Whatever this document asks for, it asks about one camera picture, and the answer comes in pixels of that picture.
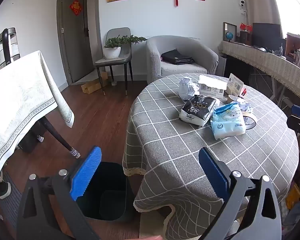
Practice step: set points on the white plastic bag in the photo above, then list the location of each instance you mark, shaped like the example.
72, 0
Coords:
187, 88

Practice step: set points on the grey armchair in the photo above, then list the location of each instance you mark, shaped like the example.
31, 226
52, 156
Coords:
155, 55

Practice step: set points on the black monitor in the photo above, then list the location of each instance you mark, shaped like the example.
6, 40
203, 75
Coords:
266, 35

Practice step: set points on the round table grey checked tablecloth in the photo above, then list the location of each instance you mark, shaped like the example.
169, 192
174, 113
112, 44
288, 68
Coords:
177, 142

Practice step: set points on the white desk frame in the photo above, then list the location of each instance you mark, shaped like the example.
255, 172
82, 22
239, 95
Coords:
277, 92

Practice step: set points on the dark teal trash bin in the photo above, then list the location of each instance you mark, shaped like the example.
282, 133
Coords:
107, 180

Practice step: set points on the black bag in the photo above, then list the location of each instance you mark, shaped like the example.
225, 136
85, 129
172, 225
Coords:
176, 57

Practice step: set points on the red diamond door decoration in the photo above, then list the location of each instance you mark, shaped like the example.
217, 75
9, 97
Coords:
76, 7

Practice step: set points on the grey dining chair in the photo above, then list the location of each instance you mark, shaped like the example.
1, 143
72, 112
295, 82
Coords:
115, 61

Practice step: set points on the white cardboard box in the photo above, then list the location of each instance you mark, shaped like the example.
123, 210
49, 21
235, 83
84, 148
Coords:
212, 85

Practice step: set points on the blue tissue pack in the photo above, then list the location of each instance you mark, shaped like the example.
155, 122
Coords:
227, 122

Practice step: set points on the dark table leg striped sock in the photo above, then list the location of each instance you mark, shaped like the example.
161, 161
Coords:
40, 138
57, 135

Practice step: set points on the wooden desktop shelf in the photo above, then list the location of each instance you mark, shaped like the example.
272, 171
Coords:
293, 45

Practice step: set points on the glass electric kettle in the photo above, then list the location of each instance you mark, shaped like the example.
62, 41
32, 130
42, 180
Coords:
8, 47

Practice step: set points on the flat cardboard box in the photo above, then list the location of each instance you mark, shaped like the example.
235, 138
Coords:
91, 86

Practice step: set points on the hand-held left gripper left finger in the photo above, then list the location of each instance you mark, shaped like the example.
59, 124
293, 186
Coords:
86, 172

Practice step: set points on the dark wooden box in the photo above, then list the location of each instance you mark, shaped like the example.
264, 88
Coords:
245, 37

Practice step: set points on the small red flag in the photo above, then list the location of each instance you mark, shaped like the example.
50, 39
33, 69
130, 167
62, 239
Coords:
249, 27
243, 26

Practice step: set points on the table with white patterned tablecloth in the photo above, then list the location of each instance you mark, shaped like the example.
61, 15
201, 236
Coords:
20, 100

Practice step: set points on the potted plant white pot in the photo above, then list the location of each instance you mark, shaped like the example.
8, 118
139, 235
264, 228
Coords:
112, 51

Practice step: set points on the sideboard with beige fringed cloth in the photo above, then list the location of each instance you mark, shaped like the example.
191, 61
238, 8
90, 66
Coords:
265, 57

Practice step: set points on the black shoe white sole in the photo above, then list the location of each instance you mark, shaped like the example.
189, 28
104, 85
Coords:
3, 190

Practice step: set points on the white paper cup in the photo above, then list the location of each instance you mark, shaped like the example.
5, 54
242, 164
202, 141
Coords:
232, 98

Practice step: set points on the black tissue pack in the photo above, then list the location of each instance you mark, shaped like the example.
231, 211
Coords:
197, 110

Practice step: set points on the white paper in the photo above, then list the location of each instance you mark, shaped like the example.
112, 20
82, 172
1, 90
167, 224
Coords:
245, 105

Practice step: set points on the white security camera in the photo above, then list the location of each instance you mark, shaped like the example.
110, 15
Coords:
243, 4

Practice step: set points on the small blue globe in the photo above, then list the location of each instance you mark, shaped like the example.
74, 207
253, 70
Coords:
229, 36

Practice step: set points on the picture frame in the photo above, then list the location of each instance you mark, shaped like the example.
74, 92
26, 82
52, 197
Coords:
226, 27

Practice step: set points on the grey door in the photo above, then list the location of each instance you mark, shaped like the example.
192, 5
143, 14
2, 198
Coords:
75, 45

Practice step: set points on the small carton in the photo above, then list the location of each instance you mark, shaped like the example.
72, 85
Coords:
236, 82

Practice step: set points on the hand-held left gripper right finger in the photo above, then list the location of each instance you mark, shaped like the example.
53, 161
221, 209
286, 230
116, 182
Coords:
213, 177

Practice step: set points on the dark striped floor mat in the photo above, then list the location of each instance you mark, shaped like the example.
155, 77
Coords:
11, 210

